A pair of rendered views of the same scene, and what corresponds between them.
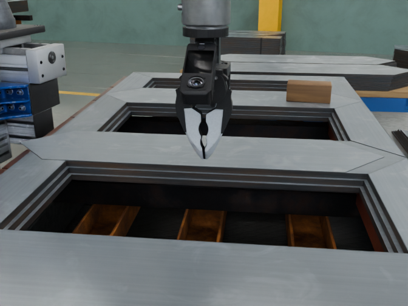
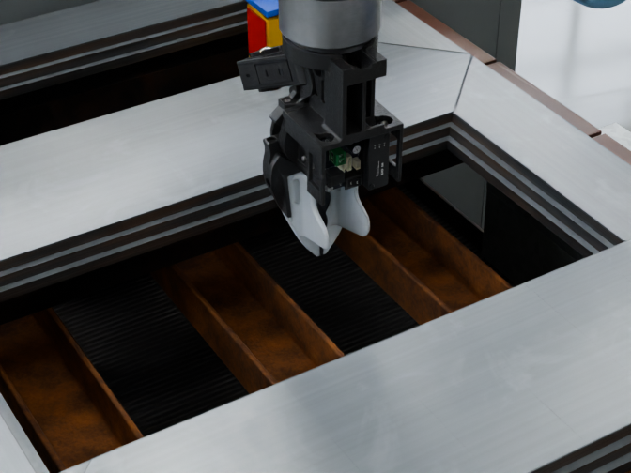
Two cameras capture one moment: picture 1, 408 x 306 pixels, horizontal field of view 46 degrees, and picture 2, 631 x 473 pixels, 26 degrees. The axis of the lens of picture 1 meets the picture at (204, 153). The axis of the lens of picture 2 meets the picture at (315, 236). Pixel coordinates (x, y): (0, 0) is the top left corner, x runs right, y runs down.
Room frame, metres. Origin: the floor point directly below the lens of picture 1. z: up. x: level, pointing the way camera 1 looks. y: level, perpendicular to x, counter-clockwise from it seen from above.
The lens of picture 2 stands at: (1.47, -0.56, 1.58)
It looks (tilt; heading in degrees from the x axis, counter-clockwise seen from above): 36 degrees down; 142
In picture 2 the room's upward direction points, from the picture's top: straight up
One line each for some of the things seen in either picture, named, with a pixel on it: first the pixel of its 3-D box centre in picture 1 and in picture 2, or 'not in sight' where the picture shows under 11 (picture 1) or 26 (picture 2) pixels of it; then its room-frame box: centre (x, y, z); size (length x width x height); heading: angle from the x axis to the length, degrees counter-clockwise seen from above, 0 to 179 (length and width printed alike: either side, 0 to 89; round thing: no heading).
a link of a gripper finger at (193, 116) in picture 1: (197, 129); (346, 213); (0.77, 0.01, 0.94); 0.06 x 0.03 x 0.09; 171
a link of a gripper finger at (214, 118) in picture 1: (215, 129); (314, 223); (0.77, -0.02, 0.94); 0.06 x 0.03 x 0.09; 171
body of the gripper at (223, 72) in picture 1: (206, 65); (334, 107); (0.78, 0.00, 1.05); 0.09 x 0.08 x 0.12; 171
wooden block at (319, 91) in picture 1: (308, 91); not in sight; (1.33, -0.29, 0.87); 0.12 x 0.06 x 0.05; 78
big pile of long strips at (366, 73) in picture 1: (302, 70); not in sight; (1.91, -0.39, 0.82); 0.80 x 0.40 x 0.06; 83
